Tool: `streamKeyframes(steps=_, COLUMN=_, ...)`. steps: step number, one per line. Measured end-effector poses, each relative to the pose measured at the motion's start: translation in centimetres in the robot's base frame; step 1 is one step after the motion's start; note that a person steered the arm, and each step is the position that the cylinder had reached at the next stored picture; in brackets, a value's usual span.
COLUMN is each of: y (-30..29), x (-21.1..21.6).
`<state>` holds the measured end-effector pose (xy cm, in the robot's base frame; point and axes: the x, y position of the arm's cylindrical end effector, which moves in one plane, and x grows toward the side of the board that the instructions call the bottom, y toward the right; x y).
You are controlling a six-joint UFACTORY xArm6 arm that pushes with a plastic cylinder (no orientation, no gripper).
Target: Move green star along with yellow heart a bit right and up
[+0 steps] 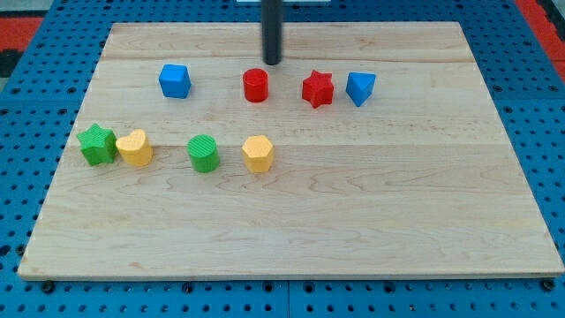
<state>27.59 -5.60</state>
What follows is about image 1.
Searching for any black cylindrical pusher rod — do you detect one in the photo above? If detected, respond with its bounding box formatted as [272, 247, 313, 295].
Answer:
[260, 0, 283, 65]

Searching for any red star block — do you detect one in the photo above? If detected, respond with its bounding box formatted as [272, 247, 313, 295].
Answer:
[302, 70, 335, 109]

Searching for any yellow heart block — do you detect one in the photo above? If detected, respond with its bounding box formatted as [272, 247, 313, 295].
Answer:
[116, 129, 153, 167]

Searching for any green star block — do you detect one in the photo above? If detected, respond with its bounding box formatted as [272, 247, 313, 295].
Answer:
[77, 124, 117, 166]

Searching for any red cylinder block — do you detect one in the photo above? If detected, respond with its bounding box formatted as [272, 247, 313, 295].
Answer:
[242, 68, 268, 102]

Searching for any blue triangle block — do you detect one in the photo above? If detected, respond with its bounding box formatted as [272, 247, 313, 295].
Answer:
[346, 72, 376, 107]

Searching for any blue cube block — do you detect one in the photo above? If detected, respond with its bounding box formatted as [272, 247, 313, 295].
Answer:
[158, 64, 192, 99]

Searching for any yellow hexagon block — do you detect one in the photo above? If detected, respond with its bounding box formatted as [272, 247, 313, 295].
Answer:
[242, 135, 275, 173]

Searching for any green cylinder block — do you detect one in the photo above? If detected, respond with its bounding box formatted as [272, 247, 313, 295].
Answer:
[187, 134, 220, 173]

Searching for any wooden board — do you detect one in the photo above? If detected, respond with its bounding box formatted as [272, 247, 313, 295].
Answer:
[19, 22, 564, 281]

